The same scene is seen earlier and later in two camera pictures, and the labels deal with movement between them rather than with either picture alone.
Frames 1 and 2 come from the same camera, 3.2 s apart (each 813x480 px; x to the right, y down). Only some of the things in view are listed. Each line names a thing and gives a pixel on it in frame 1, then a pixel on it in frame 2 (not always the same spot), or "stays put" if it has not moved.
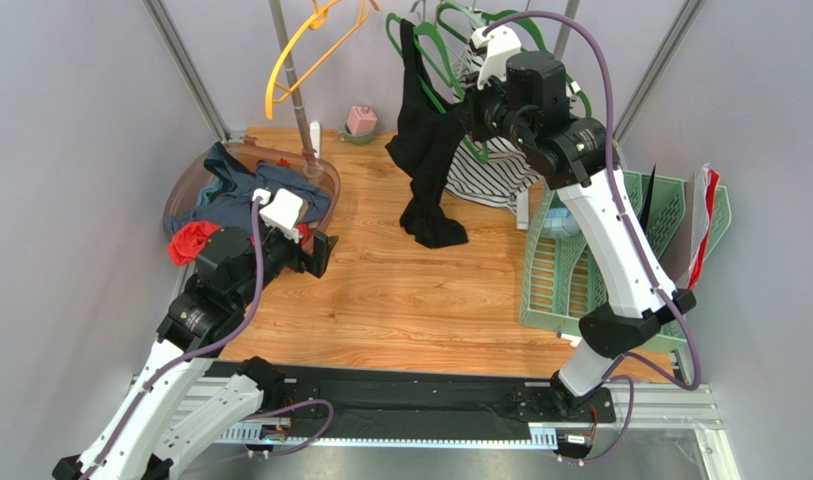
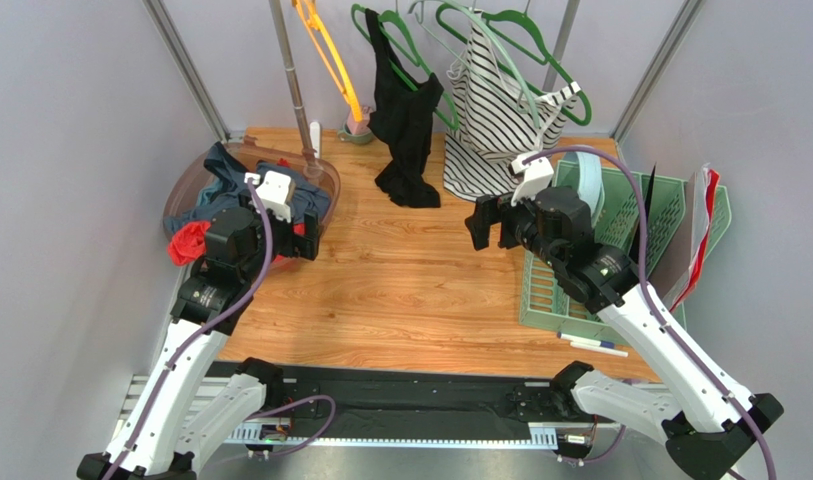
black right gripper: (476, 108) → (497, 222)
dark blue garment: (226, 198) stays put
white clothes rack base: (314, 129) stays put
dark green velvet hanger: (437, 42) → (393, 23)
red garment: (185, 241) stays put
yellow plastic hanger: (317, 19) → (311, 24)
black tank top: (427, 130) → (404, 118)
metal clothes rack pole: (311, 163) stays put
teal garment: (205, 193) stays put
